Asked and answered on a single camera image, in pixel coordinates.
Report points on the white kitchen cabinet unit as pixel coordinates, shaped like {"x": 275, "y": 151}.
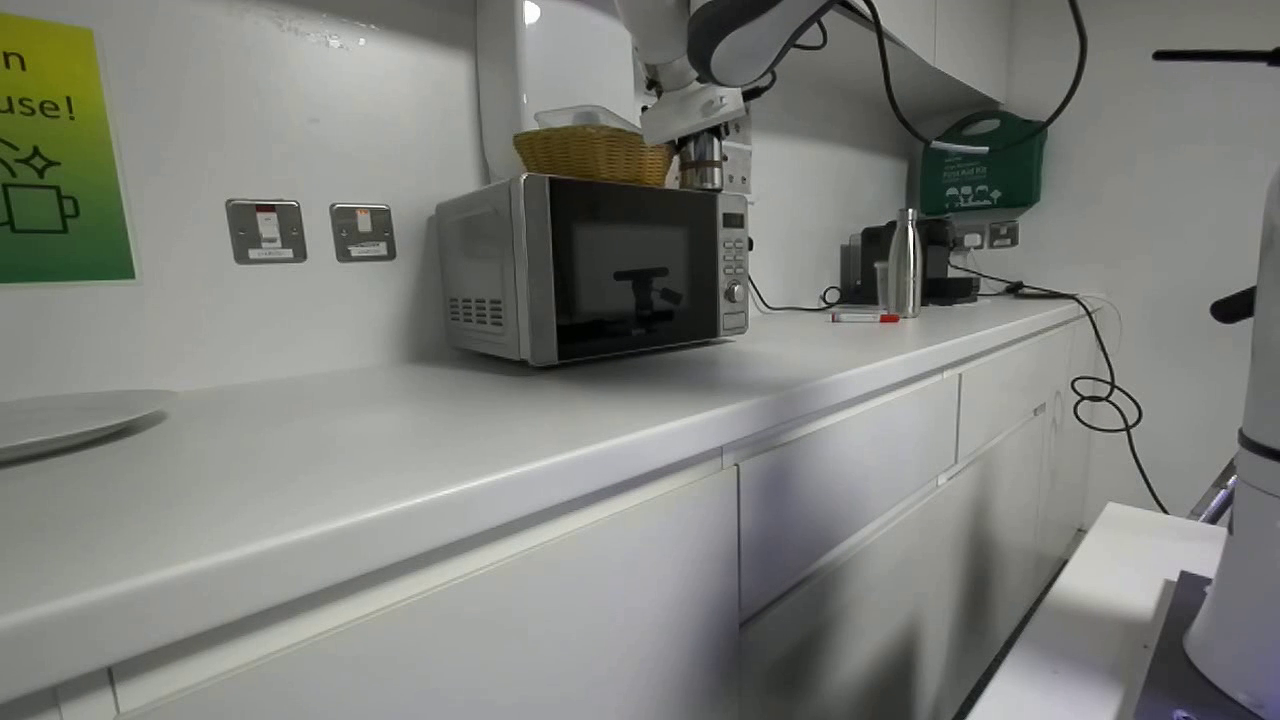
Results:
{"x": 535, "y": 627}

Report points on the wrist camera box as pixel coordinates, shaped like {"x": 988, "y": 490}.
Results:
{"x": 686, "y": 113}

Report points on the green yellow wall poster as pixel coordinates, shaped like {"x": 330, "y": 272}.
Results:
{"x": 63, "y": 162}

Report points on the white marker with red cap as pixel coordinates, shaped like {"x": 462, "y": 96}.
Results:
{"x": 865, "y": 317}

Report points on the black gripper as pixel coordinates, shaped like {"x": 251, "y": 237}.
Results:
{"x": 704, "y": 139}

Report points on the black coffee machine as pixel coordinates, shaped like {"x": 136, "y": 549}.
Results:
{"x": 951, "y": 266}

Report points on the green wall box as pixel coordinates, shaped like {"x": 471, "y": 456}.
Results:
{"x": 986, "y": 165}

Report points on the grey round plate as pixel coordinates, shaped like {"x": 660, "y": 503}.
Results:
{"x": 66, "y": 421}

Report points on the white packet stack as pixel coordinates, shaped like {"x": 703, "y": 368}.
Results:
{"x": 582, "y": 117}

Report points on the yellow wicker basket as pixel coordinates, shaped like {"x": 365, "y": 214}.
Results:
{"x": 586, "y": 159}

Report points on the white robot stand table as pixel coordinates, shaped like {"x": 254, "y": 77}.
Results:
{"x": 1082, "y": 627}

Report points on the silver metal bottle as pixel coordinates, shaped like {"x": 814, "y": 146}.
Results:
{"x": 904, "y": 266}

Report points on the silver microwave oven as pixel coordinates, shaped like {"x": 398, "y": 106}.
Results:
{"x": 624, "y": 266}

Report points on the small silver wall socket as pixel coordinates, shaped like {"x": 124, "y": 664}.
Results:
{"x": 1002, "y": 232}

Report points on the wide instruction photo sheet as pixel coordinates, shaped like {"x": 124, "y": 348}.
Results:
{"x": 740, "y": 170}

